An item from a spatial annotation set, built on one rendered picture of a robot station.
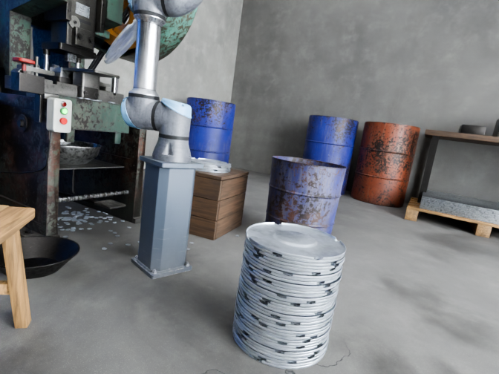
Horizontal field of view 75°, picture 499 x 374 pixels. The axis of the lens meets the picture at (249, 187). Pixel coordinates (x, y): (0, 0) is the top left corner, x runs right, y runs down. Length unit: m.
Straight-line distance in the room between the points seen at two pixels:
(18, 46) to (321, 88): 3.51
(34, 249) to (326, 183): 1.33
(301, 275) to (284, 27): 4.44
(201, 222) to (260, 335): 0.95
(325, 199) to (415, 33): 3.16
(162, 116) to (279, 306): 0.79
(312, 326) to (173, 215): 0.66
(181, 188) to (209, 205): 0.49
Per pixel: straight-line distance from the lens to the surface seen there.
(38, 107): 1.64
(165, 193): 1.26
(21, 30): 2.09
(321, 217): 1.76
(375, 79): 4.50
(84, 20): 1.97
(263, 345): 0.98
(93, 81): 1.85
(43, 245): 1.57
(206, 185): 1.74
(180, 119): 1.27
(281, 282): 0.86
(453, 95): 4.41
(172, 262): 1.37
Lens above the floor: 0.61
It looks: 10 degrees down
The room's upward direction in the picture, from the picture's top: 8 degrees clockwise
